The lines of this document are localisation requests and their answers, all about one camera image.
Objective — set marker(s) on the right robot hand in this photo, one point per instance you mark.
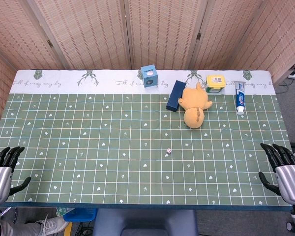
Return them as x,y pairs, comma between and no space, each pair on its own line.
287,179

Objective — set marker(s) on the small white die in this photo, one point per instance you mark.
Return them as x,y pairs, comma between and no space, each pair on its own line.
169,150

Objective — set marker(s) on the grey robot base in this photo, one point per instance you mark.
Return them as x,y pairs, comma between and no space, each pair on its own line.
145,222

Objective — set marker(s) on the grey white sneaker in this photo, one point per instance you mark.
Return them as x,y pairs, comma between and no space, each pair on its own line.
52,225

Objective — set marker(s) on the green white packet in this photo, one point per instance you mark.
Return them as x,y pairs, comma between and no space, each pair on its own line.
64,211

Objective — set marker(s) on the blue plastic basket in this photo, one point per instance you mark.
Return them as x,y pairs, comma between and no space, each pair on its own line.
80,214

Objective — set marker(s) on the white blue toothpaste tube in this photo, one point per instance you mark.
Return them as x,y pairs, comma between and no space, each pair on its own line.
239,97

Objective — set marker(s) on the orange plush toy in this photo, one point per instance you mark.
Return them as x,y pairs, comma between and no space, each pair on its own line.
194,108

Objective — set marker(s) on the yellow lidded container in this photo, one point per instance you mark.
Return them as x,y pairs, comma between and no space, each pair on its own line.
215,83

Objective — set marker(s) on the dark blue rectangular box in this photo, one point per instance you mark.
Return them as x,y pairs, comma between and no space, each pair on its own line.
175,96

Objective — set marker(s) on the green grid tablecloth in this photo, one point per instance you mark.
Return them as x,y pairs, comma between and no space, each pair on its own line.
142,147

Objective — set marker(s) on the light blue cube box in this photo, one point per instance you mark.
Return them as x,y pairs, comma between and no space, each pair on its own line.
149,76

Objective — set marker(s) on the bamboo folding screen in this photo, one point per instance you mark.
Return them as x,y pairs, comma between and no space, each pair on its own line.
147,32

